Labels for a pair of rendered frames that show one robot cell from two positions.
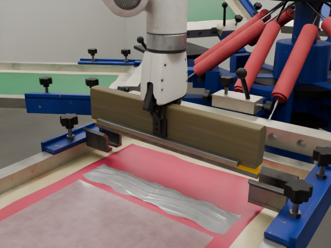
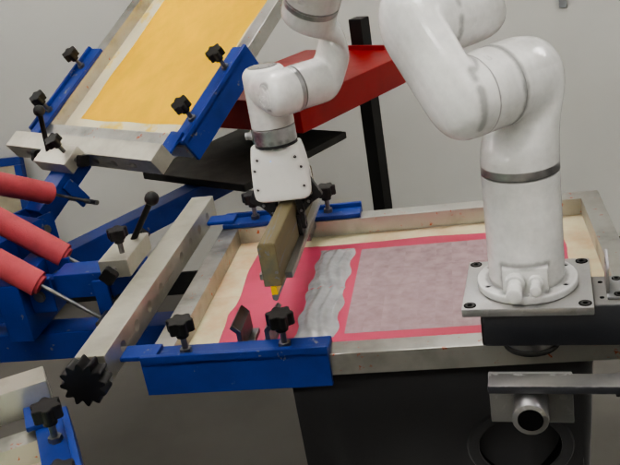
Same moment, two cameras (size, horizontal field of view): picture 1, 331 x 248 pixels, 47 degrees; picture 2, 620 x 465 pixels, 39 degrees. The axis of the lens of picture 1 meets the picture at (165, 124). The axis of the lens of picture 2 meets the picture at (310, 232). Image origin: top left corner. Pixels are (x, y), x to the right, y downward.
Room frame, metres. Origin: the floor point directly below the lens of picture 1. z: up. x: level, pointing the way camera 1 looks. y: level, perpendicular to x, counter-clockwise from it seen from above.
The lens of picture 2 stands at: (1.28, 1.34, 1.66)
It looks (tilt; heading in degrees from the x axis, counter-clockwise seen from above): 22 degrees down; 246
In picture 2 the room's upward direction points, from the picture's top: 9 degrees counter-clockwise
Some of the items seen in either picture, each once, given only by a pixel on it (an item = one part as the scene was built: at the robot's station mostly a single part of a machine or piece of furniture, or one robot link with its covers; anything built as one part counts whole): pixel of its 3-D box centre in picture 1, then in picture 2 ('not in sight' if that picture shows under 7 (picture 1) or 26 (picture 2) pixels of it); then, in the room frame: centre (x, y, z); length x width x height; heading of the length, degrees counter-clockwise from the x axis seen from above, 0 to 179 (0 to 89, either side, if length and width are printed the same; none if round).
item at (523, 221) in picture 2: not in sight; (523, 232); (0.64, 0.55, 1.21); 0.16 x 0.13 x 0.15; 48
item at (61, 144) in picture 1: (94, 137); (238, 363); (0.92, 0.19, 0.98); 0.30 x 0.05 x 0.07; 144
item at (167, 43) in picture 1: (168, 39); (270, 133); (0.72, -0.01, 1.26); 0.09 x 0.07 x 0.03; 144
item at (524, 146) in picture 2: not in sight; (510, 108); (0.64, 0.54, 1.37); 0.13 x 0.10 x 0.16; 9
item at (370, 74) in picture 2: not in sight; (304, 86); (0.12, -1.09, 1.06); 0.61 x 0.46 x 0.12; 24
